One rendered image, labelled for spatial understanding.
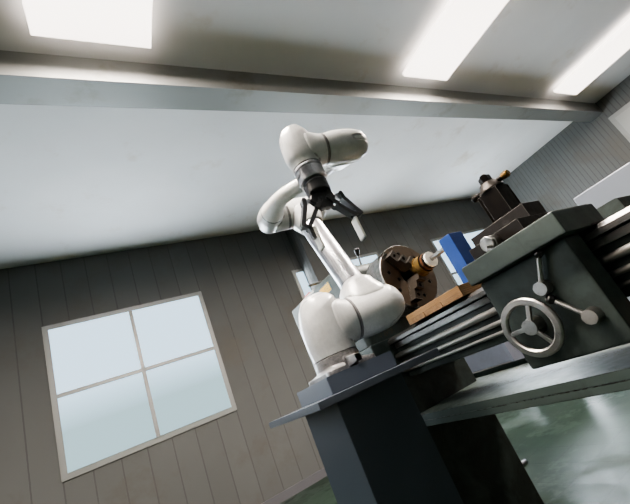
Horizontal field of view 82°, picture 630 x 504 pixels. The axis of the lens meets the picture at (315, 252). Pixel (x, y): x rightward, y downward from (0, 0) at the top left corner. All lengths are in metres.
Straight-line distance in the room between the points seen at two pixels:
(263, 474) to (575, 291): 3.71
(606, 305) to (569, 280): 0.09
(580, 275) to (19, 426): 4.18
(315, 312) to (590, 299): 0.73
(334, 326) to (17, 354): 3.66
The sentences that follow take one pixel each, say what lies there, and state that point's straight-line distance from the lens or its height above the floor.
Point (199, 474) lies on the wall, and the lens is 4.20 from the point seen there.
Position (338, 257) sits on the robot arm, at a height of 1.20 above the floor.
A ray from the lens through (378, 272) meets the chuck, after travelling 1.64.
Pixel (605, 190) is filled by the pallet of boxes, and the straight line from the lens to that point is 3.42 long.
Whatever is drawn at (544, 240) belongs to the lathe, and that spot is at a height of 0.87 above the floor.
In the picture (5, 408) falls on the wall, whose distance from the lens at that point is 4.37.
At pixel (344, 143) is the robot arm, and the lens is 1.18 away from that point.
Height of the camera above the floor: 0.76
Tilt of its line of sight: 20 degrees up
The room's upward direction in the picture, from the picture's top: 24 degrees counter-clockwise
